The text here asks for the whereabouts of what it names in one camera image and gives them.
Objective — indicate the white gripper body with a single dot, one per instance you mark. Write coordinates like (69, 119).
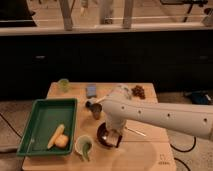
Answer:
(114, 134)

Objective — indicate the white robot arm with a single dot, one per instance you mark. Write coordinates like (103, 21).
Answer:
(119, 107)

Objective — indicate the purple bowl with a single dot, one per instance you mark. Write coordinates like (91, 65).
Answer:
(102, 135)

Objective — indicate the blue eraser block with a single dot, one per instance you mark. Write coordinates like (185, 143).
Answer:
(91, 91)

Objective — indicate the metal cup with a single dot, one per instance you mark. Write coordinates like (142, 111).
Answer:
(95, 109)

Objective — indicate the orange fruit toy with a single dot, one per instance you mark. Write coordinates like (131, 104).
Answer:
(61, 141)

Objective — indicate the yellow banana toy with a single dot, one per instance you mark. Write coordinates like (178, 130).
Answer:
(57, 133)

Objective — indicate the green translucent cup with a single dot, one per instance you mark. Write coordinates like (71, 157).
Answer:
(63, 85)

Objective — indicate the green plastic tray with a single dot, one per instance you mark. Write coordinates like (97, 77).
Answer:
(46, 115)

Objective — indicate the blue object on floor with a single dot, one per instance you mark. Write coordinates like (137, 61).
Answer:
(199, 98)

